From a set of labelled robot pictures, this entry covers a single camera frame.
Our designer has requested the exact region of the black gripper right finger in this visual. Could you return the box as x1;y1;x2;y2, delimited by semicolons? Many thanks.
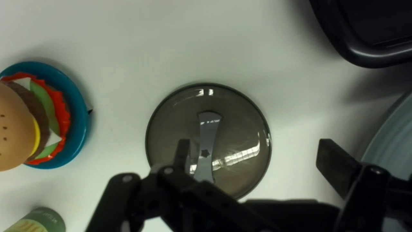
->
315;138;364;201

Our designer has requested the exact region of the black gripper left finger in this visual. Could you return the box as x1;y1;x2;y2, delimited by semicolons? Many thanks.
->
172;138;193;175

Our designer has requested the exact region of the grey metal pot lid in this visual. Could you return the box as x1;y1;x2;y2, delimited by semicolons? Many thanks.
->
144;82;272;201

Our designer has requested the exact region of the grey frying pan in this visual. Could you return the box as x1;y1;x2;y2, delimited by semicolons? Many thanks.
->
359;89;412;232

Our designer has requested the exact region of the teal plate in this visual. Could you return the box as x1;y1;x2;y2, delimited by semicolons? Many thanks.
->
0;60;91;170

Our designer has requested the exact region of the black grill tray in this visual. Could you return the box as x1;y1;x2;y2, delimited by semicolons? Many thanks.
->
307;0;412;69

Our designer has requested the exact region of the small green can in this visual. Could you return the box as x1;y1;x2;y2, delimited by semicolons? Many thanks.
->
1;206;66;232

